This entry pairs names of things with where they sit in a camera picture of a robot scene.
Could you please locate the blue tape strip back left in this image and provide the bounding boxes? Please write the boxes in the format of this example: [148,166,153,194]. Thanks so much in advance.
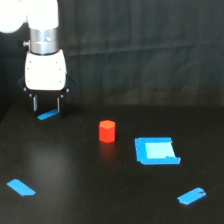
[37,109,59,120]

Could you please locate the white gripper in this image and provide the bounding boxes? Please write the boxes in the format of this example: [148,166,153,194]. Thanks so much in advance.
[18,50,74,116]

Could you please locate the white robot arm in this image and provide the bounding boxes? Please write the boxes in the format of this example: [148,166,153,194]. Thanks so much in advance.
[0,0,72,115]

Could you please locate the red hexagonal block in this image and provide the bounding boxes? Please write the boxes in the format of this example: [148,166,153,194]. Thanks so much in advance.
[99,120,116,143]

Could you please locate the blue tape strip front left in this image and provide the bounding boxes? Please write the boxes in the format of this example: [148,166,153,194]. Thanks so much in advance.
[7,179,35,196]

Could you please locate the blue tape strip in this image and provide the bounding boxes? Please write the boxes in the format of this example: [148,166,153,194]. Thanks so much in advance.
[37,109,59,120]
[177,187,206,205]
[7,179,35,196]

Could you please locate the blue taped square marker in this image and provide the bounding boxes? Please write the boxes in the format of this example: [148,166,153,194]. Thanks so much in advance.
[135,137,181,165]

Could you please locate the blue tape strip front right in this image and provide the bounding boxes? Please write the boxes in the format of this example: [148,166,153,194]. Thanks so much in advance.
[177,187,206,205]

